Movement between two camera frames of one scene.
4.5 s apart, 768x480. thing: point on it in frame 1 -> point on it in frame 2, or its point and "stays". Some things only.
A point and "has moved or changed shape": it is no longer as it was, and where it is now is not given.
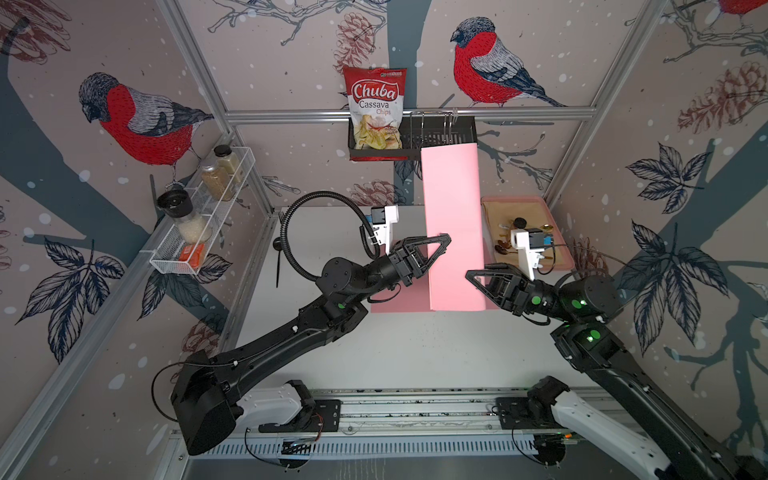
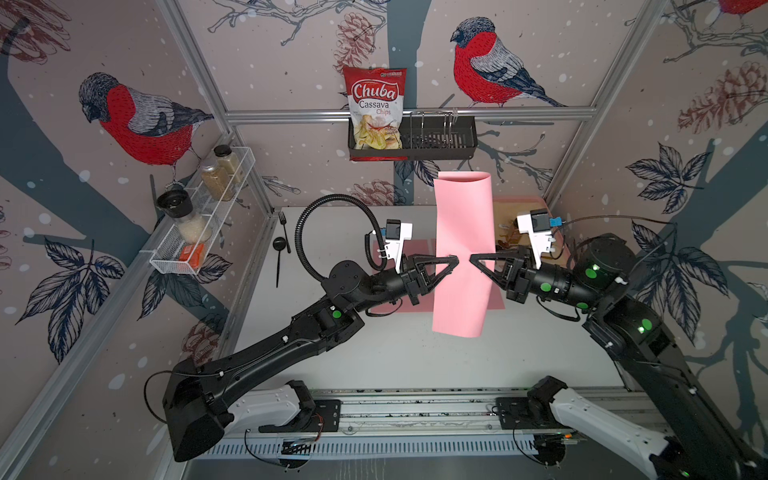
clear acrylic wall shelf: x=186 y=240 stays
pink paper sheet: x=452 y=205 has moved or changed shape
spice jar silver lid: x=216 y=180 stays
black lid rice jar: x=191 y=226 stays
